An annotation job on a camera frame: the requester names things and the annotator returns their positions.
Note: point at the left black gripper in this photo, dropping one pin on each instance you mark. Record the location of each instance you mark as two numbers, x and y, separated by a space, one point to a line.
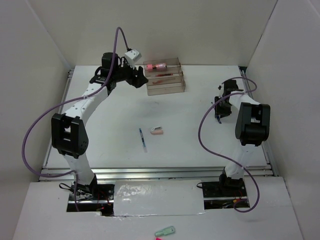
139 81

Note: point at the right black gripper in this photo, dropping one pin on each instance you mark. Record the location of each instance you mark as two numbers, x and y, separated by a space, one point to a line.
218 110

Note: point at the pink crayon tube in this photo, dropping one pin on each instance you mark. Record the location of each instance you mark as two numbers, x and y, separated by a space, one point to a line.
156 67

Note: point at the red gel pen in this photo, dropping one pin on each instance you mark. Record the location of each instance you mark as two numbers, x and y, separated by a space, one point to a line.
164 75
162 81

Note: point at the blue gel pen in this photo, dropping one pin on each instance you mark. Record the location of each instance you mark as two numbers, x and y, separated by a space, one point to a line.
219 119
143 140

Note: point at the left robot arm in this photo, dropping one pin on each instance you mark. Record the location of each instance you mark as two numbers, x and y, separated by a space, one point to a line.
68 129

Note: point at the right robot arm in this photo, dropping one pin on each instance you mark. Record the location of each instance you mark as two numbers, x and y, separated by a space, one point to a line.
251 129

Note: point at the tiered clear acrylic organizer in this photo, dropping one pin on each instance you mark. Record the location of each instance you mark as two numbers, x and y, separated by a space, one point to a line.
173 66

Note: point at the pink eraser with sharpener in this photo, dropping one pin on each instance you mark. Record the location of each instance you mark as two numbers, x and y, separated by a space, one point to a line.
156 130

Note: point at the white front cover board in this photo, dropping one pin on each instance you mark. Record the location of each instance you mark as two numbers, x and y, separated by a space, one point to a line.
157 198

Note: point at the green clear object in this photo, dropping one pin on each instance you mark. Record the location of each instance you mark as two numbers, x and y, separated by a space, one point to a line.
165 231

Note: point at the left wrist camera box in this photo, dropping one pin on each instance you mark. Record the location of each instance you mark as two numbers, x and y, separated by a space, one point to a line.
132 56

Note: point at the aluminium frame rail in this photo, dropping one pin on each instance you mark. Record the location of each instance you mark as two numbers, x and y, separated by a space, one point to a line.
193 143

